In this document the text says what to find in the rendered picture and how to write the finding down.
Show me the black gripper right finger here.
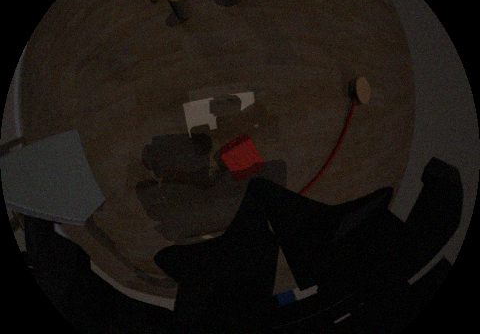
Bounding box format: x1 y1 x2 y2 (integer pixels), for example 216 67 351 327
257 177 393 291

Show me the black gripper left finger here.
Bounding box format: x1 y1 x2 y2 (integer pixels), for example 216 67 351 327
153 178 280 297

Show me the small wooden cylinder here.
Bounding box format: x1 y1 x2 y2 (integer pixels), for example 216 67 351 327
168 0 197 19

